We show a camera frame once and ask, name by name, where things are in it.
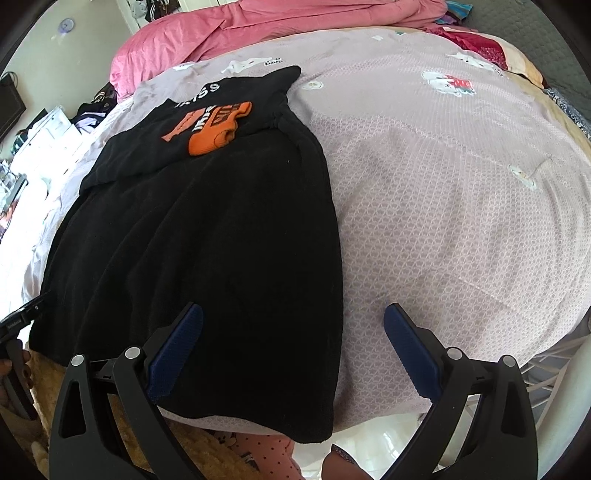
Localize blue patterned cloth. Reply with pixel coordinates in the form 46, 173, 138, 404
545, 88, 591, 139

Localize black long-sleeved sweater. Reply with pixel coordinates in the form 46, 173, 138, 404
28, 65, 345, 446

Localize white bed rail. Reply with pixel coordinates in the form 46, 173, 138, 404
522, 332, 591, 416

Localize hanging dark clothes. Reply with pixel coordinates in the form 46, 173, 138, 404
129, 0, 181, 21

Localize pink dotted pants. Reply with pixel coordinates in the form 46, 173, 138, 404
203, 429, 301, 480

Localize pile of dark clothes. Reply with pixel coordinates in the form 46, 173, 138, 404
76, 83, 121, 132

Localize striped colourful cloth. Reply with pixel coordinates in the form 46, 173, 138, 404
443, 0, 481, 28

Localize dark sparkly slipper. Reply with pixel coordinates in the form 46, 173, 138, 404
323, 443, 365, 480

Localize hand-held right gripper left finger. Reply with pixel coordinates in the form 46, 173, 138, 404
50, 302, 205, 480

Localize yellow fuzzy garment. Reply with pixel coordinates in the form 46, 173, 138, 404
28, 351, 259, 480

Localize person's left hand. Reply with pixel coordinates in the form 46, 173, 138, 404
0, 350, 34, 409

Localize red cloth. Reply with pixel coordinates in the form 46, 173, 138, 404
425, 25, 509, 70

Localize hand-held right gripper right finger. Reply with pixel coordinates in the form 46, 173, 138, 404
384, 303, 539, 480

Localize grey quilted headboard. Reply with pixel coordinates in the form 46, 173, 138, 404
462, 0, 591, 93

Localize black television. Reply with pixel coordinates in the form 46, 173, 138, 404
0, 71, 26, 139

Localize lilac printed bed sheet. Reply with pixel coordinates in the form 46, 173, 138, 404
0, 28, 591, 435

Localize pink duvet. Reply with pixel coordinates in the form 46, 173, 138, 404
110, 0, 462, 100

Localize white drawer unit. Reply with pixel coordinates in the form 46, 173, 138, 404
0, 106, 84, 199

